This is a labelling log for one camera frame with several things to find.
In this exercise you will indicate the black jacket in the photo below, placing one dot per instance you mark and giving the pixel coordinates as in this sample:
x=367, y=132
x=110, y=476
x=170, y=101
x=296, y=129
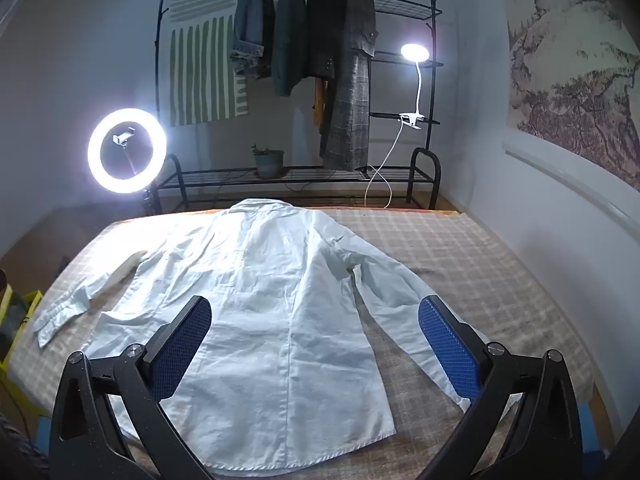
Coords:
x=320, y=20

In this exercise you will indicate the white wall rail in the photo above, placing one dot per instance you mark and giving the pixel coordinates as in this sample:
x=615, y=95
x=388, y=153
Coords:
x=560, y=170

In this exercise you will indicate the grey plaid coat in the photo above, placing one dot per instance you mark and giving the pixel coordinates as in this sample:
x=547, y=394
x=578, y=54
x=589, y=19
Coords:
x=350, y=110

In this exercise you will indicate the dark green jacket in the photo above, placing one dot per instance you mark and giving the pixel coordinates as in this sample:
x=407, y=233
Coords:
x=290, y=35

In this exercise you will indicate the white clip lamp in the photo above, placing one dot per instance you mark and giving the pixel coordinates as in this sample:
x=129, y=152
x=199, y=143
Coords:
x=415, y=54

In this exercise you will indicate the black metal clothes rack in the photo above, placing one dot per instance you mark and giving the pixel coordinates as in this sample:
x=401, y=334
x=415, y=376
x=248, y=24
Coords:
x=436, y=180

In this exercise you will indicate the white phone holder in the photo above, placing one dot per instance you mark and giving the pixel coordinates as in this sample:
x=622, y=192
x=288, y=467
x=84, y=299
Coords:
x=122, y=136

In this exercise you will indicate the white shirt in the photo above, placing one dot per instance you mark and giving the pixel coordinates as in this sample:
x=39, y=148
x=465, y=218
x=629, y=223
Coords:
x=280, y=310

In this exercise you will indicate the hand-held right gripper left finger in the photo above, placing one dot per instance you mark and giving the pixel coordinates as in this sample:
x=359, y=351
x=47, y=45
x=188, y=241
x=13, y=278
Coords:
x=182, y=350

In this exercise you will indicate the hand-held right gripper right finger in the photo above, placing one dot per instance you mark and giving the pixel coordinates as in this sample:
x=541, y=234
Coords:
x=447, y=350

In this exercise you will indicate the beige plaid blanket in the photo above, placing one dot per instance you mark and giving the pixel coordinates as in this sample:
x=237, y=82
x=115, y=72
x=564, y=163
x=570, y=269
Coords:
x=450, y=260

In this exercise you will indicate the yellow box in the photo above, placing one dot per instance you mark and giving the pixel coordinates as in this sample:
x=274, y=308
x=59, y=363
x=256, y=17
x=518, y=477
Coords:
x=35, y=300

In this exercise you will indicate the orange scarf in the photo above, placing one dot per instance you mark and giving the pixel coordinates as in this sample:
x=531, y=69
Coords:
x=320, y=105

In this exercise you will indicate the denim jacket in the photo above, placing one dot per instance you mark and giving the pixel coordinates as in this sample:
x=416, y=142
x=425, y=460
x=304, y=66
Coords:
x=252, y=20

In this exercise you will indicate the blue cloth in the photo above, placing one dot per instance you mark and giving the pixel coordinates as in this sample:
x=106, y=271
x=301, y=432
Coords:
x=592, y=435

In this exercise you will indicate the potted plant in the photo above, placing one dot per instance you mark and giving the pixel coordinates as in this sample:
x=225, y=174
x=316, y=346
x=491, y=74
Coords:
x=270, y=165

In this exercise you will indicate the landscape wall painting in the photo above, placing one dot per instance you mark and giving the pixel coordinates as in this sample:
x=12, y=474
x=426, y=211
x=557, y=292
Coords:
x=575, y=70

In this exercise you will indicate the green striped wall hanging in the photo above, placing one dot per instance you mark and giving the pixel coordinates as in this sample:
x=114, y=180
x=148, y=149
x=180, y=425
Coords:
x=200, y=70

